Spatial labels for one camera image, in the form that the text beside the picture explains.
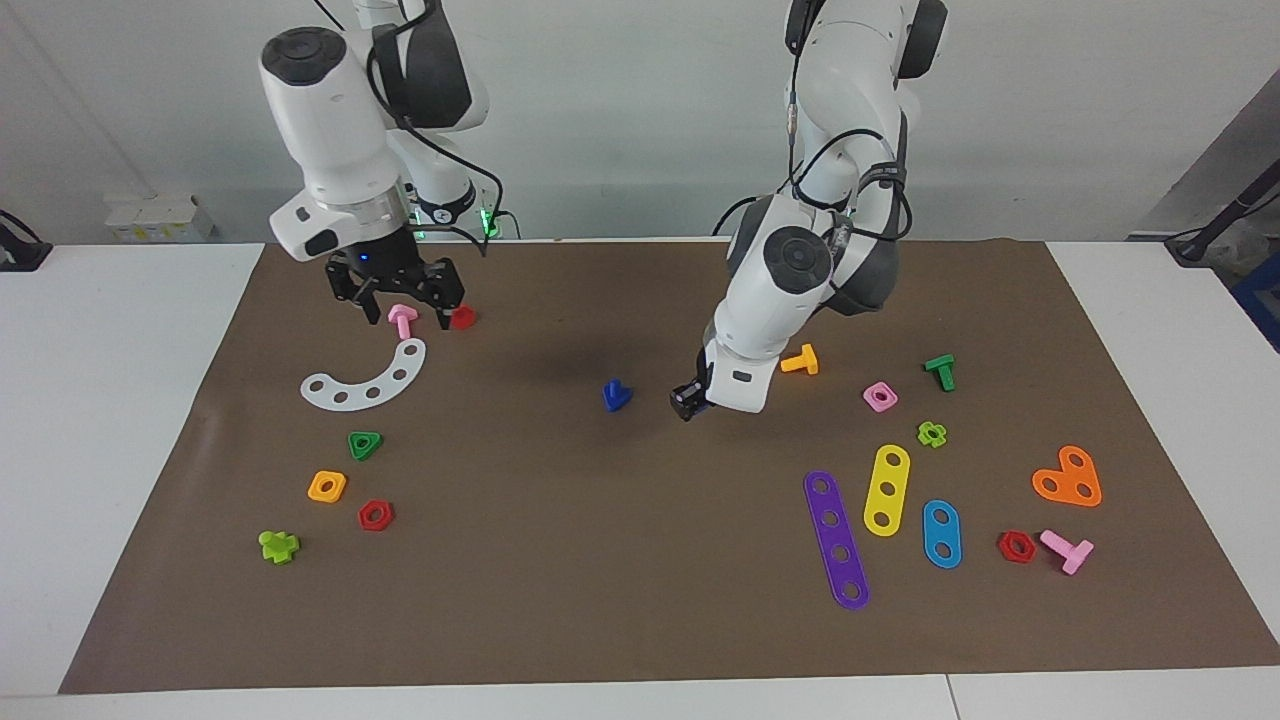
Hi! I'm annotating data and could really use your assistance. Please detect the white curved five-hole plate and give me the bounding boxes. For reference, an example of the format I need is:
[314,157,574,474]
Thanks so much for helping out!
[300,337,428,412]

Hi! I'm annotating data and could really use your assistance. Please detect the brown table mat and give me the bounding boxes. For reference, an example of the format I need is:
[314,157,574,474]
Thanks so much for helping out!
[58,238,1280,696]

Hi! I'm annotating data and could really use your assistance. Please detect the purple four-hole plate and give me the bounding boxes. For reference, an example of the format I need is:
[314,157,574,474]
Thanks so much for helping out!
[803,470,871,611]

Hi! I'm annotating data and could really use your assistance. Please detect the yellow three-hole plate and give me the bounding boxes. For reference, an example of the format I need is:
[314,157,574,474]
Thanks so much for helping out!
[863,444,912,538]

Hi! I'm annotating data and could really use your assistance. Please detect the blue two-hole plate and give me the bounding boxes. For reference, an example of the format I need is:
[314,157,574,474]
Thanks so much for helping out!
[921,499,963,570]

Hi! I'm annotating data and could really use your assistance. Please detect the black clamp device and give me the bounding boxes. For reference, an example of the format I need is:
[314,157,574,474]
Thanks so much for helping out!
[0,210,53,273]

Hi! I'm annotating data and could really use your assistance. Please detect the orange heart-shaped plate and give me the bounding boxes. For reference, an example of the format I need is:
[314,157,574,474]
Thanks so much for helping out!
[1031,445,1103,508]

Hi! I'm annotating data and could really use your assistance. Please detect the large pink plastic screw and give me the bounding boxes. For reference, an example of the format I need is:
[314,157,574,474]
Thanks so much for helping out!
[1039,529,1095,576]

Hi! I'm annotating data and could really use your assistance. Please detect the black stand leg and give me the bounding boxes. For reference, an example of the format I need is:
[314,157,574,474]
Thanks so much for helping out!
[1165,160,1280,263]

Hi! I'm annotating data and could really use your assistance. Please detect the blue crate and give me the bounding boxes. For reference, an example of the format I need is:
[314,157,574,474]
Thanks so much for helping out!
[1232,255,1280,351]

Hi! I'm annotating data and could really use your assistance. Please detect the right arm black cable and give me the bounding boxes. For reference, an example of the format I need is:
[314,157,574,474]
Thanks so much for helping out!
[365,0,506,256]

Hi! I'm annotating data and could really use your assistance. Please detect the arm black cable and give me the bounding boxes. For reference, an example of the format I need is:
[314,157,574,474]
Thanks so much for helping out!
[780,0,913,241]
[365,0,506,256]

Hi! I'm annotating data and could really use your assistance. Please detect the left base black cables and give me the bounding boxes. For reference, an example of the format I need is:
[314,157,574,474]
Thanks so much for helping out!
[712,195,771,238]

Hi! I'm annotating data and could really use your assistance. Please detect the white box at wall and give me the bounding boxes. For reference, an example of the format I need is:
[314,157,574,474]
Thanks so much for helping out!
[105,193,216,243]

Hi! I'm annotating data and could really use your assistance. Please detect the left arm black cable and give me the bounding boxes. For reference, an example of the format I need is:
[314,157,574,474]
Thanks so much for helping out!
[780,0,913,241]

